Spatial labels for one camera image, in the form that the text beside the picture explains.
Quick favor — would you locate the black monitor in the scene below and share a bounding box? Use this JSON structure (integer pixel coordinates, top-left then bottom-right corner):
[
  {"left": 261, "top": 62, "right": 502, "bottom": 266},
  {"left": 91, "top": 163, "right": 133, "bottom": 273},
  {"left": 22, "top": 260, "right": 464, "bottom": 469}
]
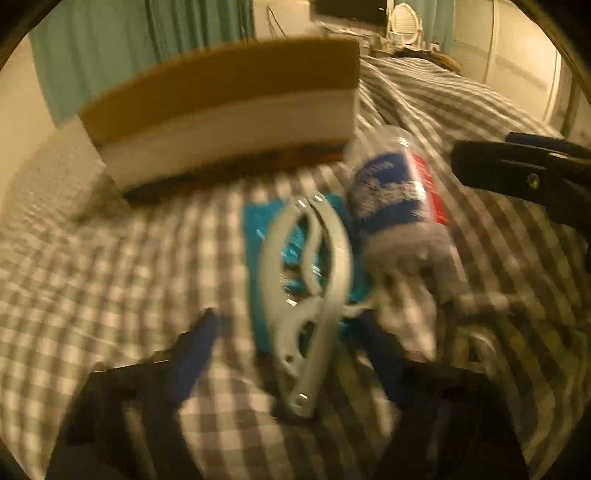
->
[{"left": 315, "top": 0, "right": 389, "bottom": 26}]

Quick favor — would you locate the clear plastic bottle blue label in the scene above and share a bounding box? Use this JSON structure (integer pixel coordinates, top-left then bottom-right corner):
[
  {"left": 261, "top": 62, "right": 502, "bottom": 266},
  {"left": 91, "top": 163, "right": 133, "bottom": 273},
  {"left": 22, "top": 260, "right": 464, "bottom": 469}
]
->
[{"left": 344, "top": 126, "right": 474, "bottom": 308}]

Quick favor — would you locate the grey plastic clip hanger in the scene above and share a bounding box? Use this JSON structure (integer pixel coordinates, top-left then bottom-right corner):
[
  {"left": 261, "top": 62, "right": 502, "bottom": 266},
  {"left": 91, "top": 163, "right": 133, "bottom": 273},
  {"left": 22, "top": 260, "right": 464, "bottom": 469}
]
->
[{"left": 259, "top": 194, "right": 354, "bottom": 418}]

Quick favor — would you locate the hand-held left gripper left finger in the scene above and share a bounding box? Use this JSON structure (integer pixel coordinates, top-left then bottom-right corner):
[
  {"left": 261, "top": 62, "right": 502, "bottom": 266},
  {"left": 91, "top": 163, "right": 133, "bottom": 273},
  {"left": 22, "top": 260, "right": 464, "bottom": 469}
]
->
[{"left": 60, "top": 308, "right": 219, "bottom": 480}]

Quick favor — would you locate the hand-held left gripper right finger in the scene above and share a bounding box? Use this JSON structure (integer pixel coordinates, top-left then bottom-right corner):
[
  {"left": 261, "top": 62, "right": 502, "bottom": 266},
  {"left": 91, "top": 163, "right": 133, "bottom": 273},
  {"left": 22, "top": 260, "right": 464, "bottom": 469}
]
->
[{"left": 360, "top": 308, "right": 527, "bottom": 480}]

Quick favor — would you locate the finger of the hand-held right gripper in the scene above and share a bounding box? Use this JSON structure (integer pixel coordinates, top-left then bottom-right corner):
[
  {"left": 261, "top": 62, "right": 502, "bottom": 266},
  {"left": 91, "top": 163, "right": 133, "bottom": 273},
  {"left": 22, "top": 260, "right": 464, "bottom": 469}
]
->
[{"left": 450, "top": 132, "right": 591, "bottom": 241}]

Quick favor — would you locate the cardboard box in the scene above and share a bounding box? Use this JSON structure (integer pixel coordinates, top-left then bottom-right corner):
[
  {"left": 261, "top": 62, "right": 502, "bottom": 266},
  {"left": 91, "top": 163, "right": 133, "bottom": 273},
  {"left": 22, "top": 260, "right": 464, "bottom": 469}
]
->
[{"left": 78, "top": 38, "right": 362, "bottom": 207}]

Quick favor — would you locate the green curtain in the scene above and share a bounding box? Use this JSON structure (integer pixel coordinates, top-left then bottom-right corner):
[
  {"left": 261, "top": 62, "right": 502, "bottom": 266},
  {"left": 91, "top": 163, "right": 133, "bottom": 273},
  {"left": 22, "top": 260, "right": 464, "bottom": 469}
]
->
[{"left": 28, "top": 0, "right": 256, "bottom": 125}]

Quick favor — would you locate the grey checkered blanket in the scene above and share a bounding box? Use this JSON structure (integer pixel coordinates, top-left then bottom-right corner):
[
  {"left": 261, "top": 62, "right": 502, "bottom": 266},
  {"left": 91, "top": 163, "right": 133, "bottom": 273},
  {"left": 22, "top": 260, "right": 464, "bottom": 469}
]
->
[{"left": 0, "top": 55, "right": 591, "bottom": 480}]

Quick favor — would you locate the teal snack packet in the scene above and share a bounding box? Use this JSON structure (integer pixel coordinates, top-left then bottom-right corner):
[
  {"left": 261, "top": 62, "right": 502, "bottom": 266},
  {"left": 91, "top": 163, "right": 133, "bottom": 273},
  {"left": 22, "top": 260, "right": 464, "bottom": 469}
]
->
[{"left": 243, "top": 193, "right": 375, "bottom": 354}]

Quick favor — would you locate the white round fan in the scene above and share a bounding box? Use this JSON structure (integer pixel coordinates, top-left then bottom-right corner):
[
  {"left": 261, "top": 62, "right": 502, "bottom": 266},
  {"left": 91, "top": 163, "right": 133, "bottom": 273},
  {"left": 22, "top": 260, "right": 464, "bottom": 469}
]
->
[{"left": 387, "top": 2, "right": 423, "bottom": 47}]

